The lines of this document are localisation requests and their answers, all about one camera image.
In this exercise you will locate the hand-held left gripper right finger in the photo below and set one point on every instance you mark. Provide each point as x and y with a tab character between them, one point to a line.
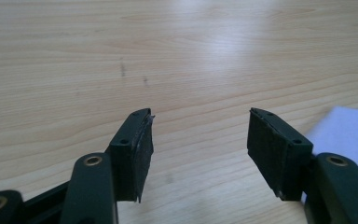
276	155

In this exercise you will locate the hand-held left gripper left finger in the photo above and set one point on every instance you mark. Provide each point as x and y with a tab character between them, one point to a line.
127	161

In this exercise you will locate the pale lilac cloth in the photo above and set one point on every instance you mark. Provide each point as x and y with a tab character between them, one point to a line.
348	133

